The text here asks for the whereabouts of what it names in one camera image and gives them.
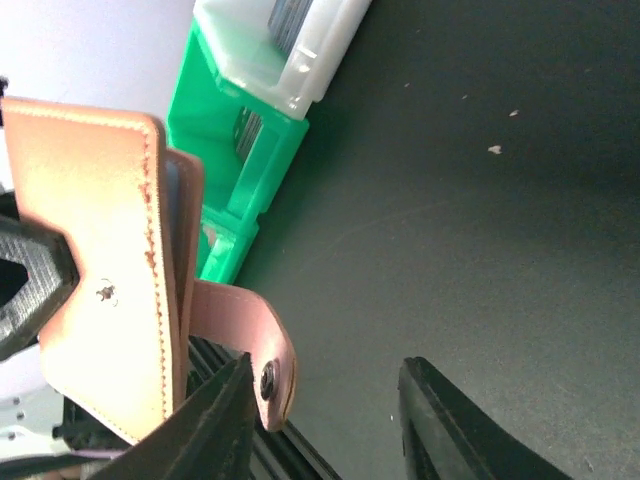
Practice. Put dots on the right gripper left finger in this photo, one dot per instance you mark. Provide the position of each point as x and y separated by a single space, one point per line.
209 437

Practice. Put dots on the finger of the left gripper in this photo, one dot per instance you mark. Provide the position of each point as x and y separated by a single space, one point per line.
51 278

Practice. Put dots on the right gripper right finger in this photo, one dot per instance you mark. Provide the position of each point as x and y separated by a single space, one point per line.
445 435

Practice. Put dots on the pink leather card holder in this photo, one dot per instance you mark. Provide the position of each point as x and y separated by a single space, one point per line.
129 208

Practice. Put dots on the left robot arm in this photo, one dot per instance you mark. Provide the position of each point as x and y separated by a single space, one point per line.
34 419

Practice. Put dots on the green bin with red cards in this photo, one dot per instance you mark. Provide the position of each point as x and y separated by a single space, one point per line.
224 241

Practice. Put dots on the green bin with black cards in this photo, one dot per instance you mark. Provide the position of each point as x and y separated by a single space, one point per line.
204 120

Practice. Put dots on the black credit card stack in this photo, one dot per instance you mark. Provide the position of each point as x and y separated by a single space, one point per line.
246 129

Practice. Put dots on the white bin with blue cards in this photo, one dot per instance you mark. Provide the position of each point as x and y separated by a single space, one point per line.
237 35

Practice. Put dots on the blue credit card stack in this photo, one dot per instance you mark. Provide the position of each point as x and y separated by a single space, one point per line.
285 22

